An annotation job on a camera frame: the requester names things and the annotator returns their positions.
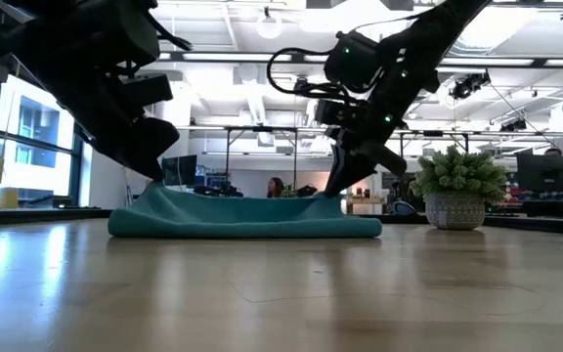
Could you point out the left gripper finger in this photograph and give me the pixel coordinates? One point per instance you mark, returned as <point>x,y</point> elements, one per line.
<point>150,171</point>

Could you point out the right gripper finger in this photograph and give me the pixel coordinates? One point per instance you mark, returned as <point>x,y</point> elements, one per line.
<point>342,168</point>
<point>362,171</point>

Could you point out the teal microfiber towel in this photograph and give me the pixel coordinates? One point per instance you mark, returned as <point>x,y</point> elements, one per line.
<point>242,217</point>

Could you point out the black background robot arm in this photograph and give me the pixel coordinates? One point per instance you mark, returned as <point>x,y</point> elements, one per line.
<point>223,190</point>
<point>307,190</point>

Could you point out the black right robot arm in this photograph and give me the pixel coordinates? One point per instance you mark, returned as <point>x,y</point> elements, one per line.
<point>433,34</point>

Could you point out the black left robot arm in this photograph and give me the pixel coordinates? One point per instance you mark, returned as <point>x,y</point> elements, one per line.
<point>66,34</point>

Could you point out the black computer monitor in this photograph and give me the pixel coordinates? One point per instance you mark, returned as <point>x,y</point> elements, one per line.
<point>545,173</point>
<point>179,171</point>

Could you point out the person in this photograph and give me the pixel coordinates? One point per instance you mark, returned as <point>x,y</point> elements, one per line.
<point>553,152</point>
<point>275,187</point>

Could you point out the black framed window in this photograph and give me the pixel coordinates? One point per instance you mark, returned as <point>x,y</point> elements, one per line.
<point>37,117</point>

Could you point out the artificial green potted plant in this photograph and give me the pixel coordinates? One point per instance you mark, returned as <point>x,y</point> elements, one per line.
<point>457,195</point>

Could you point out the small yellow container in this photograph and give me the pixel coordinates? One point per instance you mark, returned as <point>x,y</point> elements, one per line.
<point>9,198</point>

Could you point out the black ceiling track light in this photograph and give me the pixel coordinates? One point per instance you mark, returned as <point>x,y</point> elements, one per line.
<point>513,125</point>

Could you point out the long ceiling light strip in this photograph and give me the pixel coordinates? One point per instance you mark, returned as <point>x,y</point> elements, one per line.
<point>506,62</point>

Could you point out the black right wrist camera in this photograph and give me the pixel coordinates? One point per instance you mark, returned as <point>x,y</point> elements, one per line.
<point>334,112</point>

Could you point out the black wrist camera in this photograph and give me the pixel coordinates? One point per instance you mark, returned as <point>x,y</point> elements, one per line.
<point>147,89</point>
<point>334,112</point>

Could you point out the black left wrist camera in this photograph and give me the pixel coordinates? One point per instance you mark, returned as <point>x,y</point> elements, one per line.
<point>147,89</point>

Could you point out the black background rig frame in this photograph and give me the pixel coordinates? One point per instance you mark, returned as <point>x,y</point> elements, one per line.
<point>262,129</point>

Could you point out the black ceiling camera cluster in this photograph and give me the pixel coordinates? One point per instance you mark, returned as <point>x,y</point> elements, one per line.
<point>469,85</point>

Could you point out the black metal table frame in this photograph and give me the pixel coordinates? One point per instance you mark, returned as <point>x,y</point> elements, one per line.
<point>531,225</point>

